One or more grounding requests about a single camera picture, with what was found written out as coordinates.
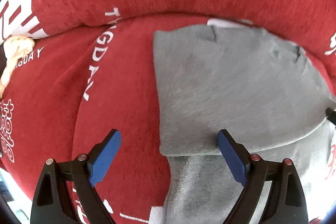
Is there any grey knit sweater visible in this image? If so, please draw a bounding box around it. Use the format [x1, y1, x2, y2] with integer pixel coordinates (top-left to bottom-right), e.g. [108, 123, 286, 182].
[153, 25, 335, 223]

